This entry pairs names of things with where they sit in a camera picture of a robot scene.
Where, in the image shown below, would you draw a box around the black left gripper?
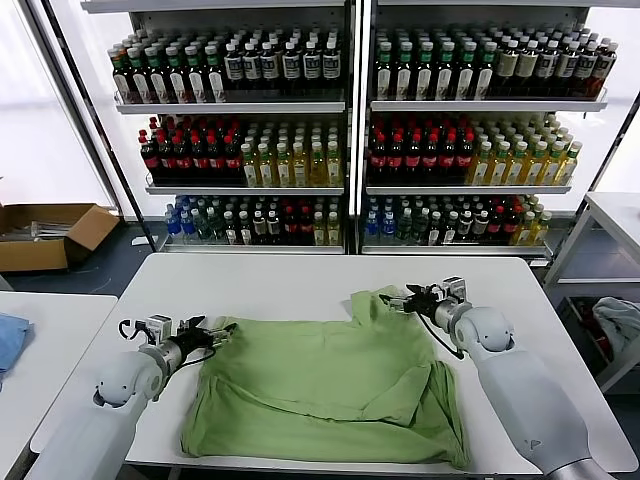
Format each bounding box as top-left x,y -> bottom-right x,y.
172,314 -> 239,357

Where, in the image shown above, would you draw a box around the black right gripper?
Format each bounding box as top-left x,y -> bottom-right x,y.
378,283 -> 442,316

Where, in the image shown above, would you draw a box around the green polo shirt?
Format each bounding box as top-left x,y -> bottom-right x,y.
179,285 -> 474,471

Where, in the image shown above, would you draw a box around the grey packaged parts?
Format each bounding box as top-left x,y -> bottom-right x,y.
0,217 -> 71,243

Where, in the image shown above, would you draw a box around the brown cardboard box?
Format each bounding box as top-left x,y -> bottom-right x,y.
0,201 -> 121,274

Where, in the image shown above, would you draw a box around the blue folded cloth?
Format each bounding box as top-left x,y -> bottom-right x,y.
0,311 -> 35,385

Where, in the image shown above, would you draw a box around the red crumpled garment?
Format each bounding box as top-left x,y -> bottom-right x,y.
579,310 -> 611,362

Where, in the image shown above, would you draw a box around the grey metal shelf rack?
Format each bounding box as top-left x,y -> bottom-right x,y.
354,0 -> 609,257
81,0 -> 356,255

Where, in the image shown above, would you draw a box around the pale blue crumpled garment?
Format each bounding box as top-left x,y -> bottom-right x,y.
592,295 -> 640,350

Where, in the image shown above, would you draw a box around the green cap brown tea bottle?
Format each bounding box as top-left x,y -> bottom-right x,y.
373,41 -> 394,101
146,44 -> 172,104
413,41 -> 434,101
166,44 -> 191,104
433,41 -> 454,101
393,41 -> 414,101
472,41 -> 494,101
111,45 -> 135,104
127,45 -> 153,104
204,43 -> 226,103
452,41 -> 474,101
185,43 -> 209,104

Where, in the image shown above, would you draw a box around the white label dark drink bottle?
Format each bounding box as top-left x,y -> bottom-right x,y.
242,41 -> 263,99
571,41 -> 598,98
260,41 -> 281,99
552,41 -> 578,98
319,41 -> 341,99
280,41 -> 301,99
300,41 -> 321,99
223,41 -> 244,99
589,42 -> 617,98
533,41 -> 558,98

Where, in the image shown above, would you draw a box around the beige label dark drink bottle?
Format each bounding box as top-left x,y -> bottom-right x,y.
493,40 -> 517,98
513,40 -> 538,98

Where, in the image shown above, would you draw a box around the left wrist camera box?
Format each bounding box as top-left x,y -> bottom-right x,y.
144,313 -> 176,346

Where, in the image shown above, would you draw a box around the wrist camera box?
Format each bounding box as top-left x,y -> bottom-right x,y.
144,313 -> 176,346
440,275 -> 472,305

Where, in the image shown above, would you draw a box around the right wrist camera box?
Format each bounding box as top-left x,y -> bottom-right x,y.
440,275 -> 472,305

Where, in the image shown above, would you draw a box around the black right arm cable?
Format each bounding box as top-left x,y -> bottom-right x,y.
422,312 -> 467,361

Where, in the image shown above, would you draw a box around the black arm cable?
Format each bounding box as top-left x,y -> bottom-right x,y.
422,312 -> 467,361
118,318 -> 217,362

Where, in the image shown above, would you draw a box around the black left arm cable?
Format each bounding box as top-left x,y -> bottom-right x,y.
118,318 -> 217,362

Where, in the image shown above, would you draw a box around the black slanted frame post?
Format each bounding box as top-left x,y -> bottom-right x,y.
41,0 -> 158,250
584,90 -> 640,195

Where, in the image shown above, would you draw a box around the grey metal frame table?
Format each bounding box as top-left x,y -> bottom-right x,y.
542,190 -> 640,395

